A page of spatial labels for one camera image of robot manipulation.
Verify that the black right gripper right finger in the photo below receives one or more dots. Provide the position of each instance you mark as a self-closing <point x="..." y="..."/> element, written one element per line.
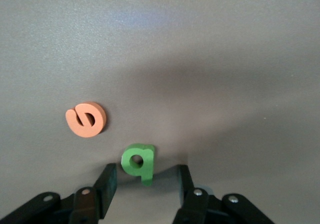
<point x="186" y="184"/>

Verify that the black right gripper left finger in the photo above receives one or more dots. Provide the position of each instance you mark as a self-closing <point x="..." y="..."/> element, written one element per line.
<point x="107" y="189"/>

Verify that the green foam letter b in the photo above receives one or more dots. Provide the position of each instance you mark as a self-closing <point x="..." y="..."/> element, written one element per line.
<point x="148" y="169"/>

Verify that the orange foam letter e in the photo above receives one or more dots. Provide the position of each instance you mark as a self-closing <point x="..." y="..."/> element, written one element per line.
<point x="75" y="126"/>

